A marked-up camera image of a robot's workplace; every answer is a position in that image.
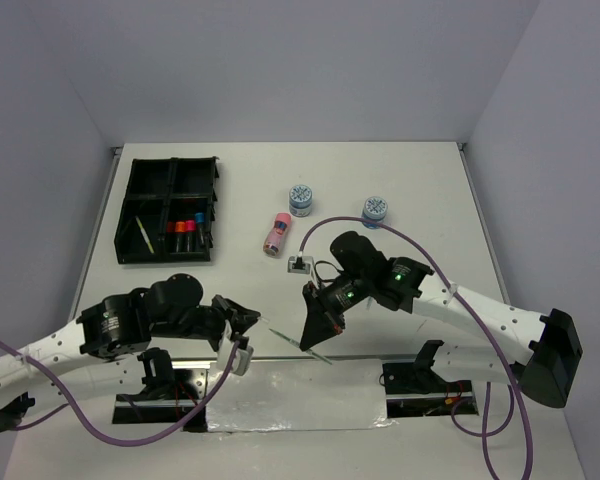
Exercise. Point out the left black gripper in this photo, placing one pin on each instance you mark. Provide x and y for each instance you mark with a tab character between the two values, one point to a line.
233	317

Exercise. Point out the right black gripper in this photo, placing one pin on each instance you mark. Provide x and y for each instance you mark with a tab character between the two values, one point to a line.
323	319

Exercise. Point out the pink highlighter marker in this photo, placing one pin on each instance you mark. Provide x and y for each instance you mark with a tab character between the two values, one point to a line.
190	241

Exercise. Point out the orange highlighter marker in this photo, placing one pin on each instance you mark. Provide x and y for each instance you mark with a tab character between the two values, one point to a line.
179	242

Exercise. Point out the yellow pen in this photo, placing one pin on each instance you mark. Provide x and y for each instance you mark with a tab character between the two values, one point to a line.
144	235

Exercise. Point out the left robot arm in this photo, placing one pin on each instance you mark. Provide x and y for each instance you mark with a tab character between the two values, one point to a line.
106	349

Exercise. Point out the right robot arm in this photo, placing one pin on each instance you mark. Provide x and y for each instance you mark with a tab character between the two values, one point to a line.
539	352

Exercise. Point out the pink-capped clear tube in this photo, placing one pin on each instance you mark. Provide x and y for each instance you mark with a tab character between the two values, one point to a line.
275	238

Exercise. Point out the black four-compartment organizer tray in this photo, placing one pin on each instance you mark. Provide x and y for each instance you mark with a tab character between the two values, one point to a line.
162	192

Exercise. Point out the blue-lidded jar left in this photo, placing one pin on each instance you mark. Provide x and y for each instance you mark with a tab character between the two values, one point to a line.
300	200

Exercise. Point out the blue-lidded jar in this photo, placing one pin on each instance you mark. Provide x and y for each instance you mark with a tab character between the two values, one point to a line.
374	211
300	200

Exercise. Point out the blue-lidded jar right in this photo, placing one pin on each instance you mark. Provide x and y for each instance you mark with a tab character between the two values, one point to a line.
374	211

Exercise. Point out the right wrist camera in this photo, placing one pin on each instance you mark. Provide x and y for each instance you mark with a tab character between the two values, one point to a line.
300	265

